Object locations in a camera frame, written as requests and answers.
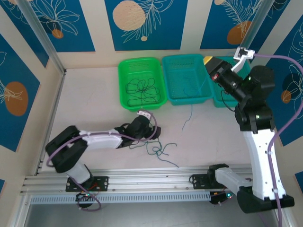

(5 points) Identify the teal green thin cable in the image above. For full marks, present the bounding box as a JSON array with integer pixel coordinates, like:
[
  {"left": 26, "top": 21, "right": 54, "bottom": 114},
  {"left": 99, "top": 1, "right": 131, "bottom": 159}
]
[{"left": 129, "top": 139, "right": 178, "bottom": 158}]

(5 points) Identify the dark green thin cable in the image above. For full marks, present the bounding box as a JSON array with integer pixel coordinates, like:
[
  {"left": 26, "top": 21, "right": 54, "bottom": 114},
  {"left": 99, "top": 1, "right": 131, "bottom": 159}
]
[
  {"left": 142, "top": 77, "right": 162, "bottom": 102},
  {"left": 125, "top": 79, "right": 146, "bottom": 95},
  {"left": 127, "top": 91, "right": 161, "bottom": 106}
]

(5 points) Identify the blue thin cable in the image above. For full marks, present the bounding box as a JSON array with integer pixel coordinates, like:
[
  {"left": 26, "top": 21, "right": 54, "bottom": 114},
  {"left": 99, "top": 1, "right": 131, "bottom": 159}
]
[
  {"left": 181, "top": 70, "right": 209, "bottom": 133},
  {"left": 152, "top": 146, "right": 180, "bottom": 168}
]

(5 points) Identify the teal plastic basket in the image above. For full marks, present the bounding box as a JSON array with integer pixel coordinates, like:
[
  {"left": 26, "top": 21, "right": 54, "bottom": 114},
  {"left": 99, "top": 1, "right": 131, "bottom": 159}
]
[
  {"left": 161, "top": 53, "right": 215, "bottom": 106},
  {"left": 205, "top": 56, "right": 251, "bottom": 108}
]

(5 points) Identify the green plastic basket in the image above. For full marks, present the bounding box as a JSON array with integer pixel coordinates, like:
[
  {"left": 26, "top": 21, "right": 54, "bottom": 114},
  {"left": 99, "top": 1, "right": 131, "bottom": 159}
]
[{"left": 117, "top": 56, "right": 168, "bottom": 112}]

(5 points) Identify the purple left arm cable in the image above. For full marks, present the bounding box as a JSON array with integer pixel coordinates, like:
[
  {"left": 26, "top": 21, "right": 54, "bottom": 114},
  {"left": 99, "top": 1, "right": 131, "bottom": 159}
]
[{"left": 46, "top": 109, "right": 159, "bottom": 211}]

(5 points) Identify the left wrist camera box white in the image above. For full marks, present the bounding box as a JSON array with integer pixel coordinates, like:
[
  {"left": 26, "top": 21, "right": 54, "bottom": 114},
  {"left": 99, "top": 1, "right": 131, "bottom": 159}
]
[{"left": 137, "top": 110, "right": 153, "bottom": 120}]

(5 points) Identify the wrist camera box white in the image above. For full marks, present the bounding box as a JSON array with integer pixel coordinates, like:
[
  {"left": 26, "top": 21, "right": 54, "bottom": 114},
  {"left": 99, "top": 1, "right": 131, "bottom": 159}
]
[
  {"left": 233, "top": 47, "right": 255, "bottom": 73},
  {"left": 137, "top": 110, "right": 153, "bottom": 120}
]

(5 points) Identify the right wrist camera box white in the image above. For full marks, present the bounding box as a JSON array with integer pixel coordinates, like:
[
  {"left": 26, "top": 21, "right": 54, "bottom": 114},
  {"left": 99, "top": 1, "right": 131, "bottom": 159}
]
[{"left": 233, "top": 47, "right": 255, "bottom": 73}]

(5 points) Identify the blue floral wall panel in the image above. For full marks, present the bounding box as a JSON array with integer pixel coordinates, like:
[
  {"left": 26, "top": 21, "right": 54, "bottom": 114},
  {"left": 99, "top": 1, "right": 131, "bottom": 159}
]
[
  {"left": 200, "top": 0, "right": 267, "bottom": 50},
  {"left": 257, "top": 22, "right": 303, "bottom": 147},
  {"left": 0, "top": 0, "right": 96, "bottom": 53},
  {"left": 105, "top": 0, "right": 189, "bottom": 52},
  {"left": 0, "top": 33, "right": 41, "bottom": 152}
]

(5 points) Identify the aluminium mounting rail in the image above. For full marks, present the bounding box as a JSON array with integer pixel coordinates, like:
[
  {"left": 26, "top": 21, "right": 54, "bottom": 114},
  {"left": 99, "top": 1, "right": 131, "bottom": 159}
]
[{"left": 20, "top": 167, "right": 282, "bottom": 195}]

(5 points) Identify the aluminium frame post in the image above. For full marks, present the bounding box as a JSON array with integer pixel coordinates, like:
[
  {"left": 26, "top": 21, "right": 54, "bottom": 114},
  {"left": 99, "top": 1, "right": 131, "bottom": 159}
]
[
  {"left": 18, "top": 0, "right": 67, "bottom": 76},
  {"left": 236, "top": 0, "right": 273, "bottom": 57}
]

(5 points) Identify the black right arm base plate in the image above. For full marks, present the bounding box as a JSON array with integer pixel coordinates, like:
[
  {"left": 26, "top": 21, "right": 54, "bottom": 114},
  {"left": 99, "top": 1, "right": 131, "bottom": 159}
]
[{"left": 191, "top": 174, "right": 236, "bottom": 190}]

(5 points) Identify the white slotted cable duct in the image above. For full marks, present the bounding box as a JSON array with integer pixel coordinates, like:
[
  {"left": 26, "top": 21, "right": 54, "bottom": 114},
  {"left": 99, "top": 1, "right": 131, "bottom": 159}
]
[{"left": 30, "top": 191, "right": 213, "bottom": 204}]

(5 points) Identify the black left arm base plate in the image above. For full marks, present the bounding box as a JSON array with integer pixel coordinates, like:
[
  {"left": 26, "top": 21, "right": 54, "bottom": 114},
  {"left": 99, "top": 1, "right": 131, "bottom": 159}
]
[{"left": 65, "top": 176, "right": 109, "bottom": 192}]

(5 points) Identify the aluminium table edge rail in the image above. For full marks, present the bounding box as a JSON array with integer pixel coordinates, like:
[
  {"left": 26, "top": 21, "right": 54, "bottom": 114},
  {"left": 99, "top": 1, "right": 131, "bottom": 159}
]
[{"left": 35, "top": 70, "right": 67, "bottom": 175}]

